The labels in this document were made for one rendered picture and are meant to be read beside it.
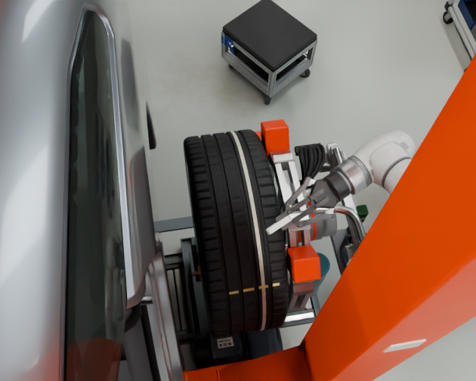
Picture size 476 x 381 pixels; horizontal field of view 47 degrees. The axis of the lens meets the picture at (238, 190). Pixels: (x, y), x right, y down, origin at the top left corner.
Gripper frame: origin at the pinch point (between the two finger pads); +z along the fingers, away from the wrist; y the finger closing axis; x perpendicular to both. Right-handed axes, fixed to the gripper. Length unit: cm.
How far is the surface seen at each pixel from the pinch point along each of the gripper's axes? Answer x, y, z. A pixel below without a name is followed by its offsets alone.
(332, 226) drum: -37.2, -14.1, -20.7
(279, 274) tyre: -12.8, -13.0, 5.5
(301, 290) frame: -21.6, -22.2, 1.5
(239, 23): -148, 88, -65
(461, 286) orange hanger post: 71, -12, -4
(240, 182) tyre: -14.1, 14.4, 0.3
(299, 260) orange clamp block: -8.3, -12.0, -0.8
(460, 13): -166, 29, -190
